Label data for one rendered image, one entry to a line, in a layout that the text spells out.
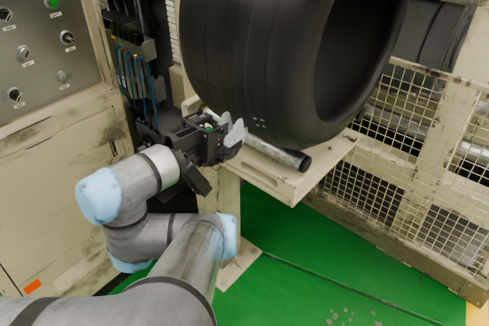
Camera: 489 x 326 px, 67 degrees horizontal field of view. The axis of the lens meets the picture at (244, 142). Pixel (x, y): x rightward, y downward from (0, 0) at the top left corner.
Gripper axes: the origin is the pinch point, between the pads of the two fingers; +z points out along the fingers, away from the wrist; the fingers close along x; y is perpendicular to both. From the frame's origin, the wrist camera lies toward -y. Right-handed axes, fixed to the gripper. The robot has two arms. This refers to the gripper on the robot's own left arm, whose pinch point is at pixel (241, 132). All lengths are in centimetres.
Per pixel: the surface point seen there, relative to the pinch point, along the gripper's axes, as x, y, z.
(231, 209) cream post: 27, -62, 32
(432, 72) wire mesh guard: -20, 5, 58
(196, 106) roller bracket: 24.4, -7.1, 9.6
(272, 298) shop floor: 3, -98, 34
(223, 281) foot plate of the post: 23, -96, 25
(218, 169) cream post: 27, -37, 23
